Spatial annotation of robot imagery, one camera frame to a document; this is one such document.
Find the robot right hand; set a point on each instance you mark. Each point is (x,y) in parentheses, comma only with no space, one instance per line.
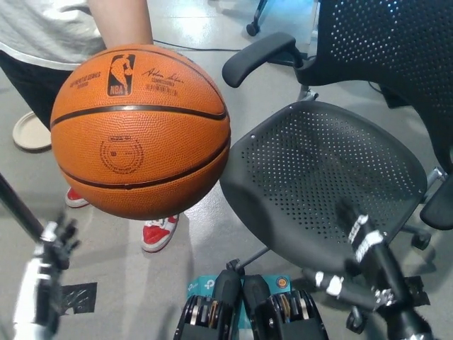
(385,276)

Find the orange NBA basketball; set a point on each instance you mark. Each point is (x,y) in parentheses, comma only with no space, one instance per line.
(141,141)

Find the black chair caster wheel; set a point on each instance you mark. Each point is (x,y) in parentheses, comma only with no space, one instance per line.
(355,320)
(421,241)

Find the black chair armrest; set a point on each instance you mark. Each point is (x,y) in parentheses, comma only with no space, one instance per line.
(440,209)
(255,56)

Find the black robot legs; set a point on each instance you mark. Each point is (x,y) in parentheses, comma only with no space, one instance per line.
(283,318)

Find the black perforated office chair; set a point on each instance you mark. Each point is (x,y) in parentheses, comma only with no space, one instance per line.
(301,159)

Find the background chair wheeled base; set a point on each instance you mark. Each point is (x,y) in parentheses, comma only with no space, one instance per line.
(252,29)

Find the red white sneaker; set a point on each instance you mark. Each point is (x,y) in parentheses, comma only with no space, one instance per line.
(157,235)
(76,200)

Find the black stand pole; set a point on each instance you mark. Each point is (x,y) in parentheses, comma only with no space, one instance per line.
(19,207)

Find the beige paper plate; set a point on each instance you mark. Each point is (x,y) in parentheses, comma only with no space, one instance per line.
(26,134)

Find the grey t-shirt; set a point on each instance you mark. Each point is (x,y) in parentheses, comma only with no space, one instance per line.
(42,25)

